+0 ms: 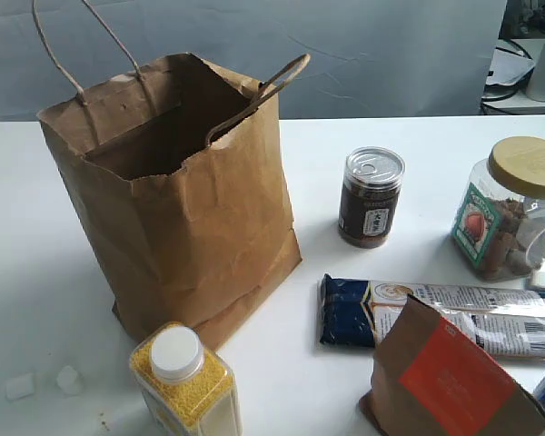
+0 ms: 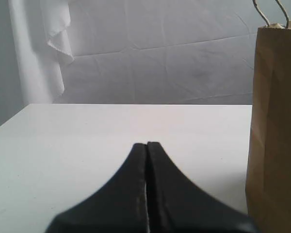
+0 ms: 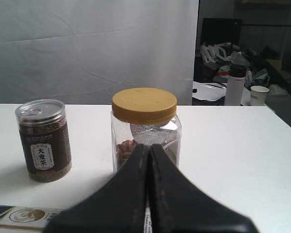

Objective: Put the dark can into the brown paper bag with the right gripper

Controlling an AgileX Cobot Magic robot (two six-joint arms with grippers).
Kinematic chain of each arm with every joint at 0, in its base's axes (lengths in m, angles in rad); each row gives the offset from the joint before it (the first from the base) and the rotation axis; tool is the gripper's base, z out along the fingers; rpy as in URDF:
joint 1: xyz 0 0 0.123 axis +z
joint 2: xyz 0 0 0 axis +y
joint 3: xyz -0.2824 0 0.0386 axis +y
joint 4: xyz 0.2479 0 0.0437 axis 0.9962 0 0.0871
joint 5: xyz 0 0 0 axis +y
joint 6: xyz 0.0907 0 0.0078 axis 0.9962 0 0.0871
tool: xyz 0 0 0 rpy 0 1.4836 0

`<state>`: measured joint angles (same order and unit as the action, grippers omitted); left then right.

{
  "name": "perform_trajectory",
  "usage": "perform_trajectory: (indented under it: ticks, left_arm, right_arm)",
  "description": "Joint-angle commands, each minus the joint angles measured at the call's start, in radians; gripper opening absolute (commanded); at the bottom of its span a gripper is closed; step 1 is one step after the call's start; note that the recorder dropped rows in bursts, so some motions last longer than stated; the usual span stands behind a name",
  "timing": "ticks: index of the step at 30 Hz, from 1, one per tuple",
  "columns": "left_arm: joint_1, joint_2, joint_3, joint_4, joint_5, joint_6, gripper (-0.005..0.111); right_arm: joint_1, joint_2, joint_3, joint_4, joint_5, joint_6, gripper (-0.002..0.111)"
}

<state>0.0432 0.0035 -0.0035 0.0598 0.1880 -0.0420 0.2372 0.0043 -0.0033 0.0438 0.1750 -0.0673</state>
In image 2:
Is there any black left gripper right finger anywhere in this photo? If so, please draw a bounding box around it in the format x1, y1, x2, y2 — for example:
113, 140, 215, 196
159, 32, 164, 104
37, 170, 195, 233
146, 142, 259, 233

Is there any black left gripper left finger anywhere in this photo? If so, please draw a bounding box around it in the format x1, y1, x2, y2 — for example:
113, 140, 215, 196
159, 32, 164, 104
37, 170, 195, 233
49, 143, 146, 233

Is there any brown paper bag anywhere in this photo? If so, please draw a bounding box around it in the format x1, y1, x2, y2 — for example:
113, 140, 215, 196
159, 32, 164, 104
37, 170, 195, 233
245, 19, 291, 233

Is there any white backdrop cloth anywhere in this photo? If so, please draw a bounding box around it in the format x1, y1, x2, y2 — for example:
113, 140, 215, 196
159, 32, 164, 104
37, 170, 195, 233
8, 0, 291, 104

